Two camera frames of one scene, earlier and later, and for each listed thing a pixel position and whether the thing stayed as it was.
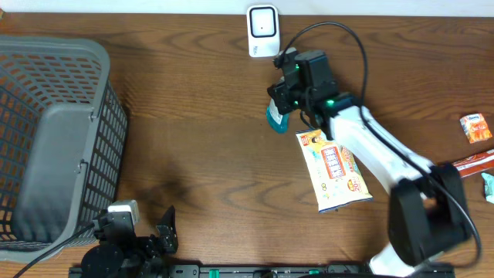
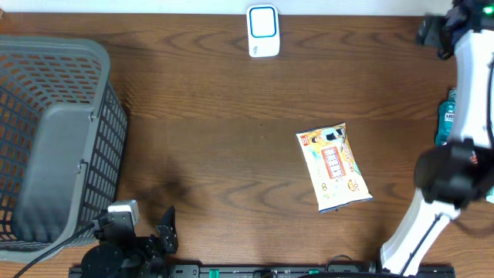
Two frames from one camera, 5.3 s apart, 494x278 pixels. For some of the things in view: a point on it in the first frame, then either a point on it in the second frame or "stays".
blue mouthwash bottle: (279, 122) -> (447, 120)
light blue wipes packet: (488, 183) stays
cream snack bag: (334, 174) stays
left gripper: (167, 233) stays
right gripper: (277, 93) -> (428, 30)
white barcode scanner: (263, 30) stays
